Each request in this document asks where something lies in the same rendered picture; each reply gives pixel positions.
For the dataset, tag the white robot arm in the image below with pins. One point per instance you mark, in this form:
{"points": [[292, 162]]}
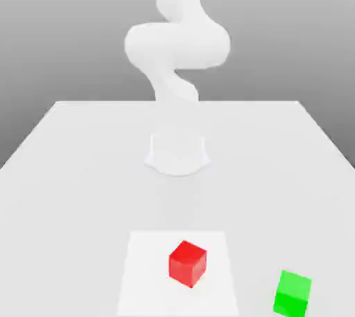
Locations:
{"points": [[177, 45]]}

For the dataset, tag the small red cube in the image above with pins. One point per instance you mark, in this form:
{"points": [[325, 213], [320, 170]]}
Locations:
{"points": [[187, 263]]}

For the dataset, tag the small green cube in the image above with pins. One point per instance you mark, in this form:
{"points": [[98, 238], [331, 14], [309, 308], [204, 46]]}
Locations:
{"points": [[292, 293]]}

